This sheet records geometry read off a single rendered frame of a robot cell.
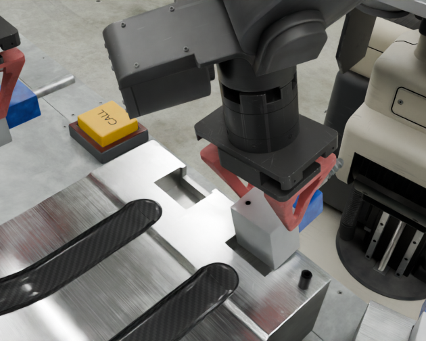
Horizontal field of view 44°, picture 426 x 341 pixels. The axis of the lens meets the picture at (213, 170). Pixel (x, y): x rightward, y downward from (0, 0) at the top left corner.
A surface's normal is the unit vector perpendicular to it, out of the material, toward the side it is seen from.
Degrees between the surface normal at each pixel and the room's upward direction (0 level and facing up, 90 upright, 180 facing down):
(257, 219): 13
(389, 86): 98
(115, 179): 0
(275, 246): 82
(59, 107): 0
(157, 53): 35
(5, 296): 23
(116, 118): 0
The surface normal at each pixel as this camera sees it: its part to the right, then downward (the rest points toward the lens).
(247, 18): -0.78, 0.14
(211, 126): -0.15, -0.72
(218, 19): 0.04, -0.23
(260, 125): -0.07, 0.69
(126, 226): 0.07, -0.71
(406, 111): -0.63, 0.60
